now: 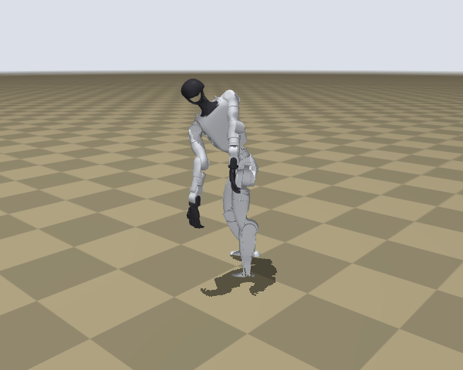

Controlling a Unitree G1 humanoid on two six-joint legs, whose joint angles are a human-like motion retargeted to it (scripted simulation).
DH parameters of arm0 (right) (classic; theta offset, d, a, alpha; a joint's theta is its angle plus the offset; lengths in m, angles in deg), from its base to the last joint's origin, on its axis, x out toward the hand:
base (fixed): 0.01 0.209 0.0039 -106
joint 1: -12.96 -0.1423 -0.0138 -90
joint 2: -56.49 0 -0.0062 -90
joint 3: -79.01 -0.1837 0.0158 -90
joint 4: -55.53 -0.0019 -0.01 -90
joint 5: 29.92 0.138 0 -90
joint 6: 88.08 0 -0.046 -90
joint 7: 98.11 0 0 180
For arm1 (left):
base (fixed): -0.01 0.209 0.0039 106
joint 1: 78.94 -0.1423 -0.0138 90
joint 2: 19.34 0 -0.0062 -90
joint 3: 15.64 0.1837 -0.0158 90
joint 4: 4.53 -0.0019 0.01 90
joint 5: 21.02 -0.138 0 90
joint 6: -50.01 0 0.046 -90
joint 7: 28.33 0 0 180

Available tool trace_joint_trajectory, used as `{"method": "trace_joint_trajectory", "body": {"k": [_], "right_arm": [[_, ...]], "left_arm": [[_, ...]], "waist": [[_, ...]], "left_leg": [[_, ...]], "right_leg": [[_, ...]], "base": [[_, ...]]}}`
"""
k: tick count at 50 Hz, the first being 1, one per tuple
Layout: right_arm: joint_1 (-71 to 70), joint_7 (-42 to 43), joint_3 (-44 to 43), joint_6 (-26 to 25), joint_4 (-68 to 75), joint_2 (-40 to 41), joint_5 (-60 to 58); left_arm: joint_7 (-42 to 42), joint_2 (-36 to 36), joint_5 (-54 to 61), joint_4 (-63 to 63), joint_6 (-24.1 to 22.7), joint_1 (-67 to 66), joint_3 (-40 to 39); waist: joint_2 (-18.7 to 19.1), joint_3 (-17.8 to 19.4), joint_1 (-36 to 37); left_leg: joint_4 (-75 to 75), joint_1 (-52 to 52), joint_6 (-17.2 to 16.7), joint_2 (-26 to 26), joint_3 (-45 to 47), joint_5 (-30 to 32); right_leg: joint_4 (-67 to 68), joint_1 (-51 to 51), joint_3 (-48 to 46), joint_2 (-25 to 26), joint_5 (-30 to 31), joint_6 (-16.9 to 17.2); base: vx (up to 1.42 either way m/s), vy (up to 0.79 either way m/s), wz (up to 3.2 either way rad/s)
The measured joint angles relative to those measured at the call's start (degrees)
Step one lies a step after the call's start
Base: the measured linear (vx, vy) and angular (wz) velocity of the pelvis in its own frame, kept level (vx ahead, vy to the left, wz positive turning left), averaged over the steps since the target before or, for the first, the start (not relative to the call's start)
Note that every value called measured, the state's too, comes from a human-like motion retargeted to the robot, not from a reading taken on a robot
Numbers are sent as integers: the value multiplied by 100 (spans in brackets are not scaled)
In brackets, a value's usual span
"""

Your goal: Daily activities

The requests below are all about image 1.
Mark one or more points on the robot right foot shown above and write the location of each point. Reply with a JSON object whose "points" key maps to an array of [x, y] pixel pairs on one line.
{"points": [[257, 254]]}

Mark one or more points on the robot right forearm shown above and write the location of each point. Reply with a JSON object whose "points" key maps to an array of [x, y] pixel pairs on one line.
{"points": [[233, 142]]}

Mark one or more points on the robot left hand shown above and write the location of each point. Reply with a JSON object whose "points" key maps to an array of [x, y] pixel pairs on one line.
{"points": [[193, 213]]}

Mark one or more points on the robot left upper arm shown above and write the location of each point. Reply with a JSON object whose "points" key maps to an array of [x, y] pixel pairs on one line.
{"points": [[197, 145]]}

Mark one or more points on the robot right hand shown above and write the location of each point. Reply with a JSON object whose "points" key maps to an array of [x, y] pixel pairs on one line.
{"points": [[233, 166]]}

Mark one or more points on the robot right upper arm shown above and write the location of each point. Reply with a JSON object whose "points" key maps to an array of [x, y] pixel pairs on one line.
{"points": [[233, 109]]}

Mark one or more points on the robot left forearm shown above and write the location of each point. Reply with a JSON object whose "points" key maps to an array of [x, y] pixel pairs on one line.
{"points": [[197, 182]]}

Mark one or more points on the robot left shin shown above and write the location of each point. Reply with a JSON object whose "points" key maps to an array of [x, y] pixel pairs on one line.
{"points": [[247, 247]]}

